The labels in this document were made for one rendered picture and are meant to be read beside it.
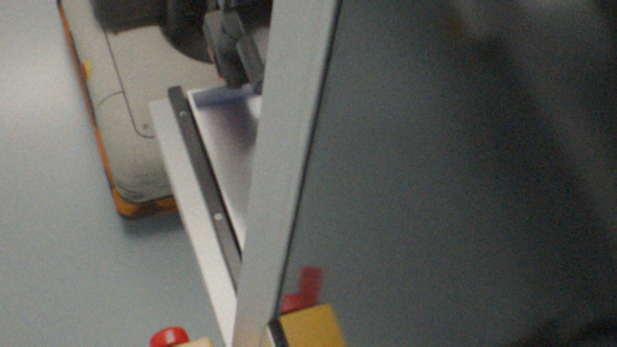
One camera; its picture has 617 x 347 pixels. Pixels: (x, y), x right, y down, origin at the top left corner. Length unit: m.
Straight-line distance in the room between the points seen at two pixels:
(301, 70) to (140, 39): 1.62
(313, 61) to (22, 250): 1.74
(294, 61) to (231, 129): 0.74
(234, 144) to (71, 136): 1.11
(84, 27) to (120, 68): 0.14
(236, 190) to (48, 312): 0.97
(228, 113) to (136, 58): 0.83
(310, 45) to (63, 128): 1.87
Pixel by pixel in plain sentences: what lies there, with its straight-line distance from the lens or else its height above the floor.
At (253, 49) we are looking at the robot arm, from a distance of 1.10.
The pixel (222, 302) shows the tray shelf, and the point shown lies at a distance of 1.17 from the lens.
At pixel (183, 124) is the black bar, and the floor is 0.90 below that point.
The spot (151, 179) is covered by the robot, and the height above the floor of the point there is 0.22.
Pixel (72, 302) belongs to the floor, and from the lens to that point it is 2.15.
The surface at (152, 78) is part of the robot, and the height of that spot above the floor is 0.28.
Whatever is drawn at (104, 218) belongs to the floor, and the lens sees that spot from 2.23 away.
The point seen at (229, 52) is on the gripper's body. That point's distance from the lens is 1.19.
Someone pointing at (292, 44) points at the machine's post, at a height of 1.53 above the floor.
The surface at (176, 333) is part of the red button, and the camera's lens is 1.01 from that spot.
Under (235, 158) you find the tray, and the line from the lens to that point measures 1.27.
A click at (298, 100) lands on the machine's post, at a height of 1.50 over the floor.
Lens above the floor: 1.95
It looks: 58 degrees down
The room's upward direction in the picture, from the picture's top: 12 degrees clockwise
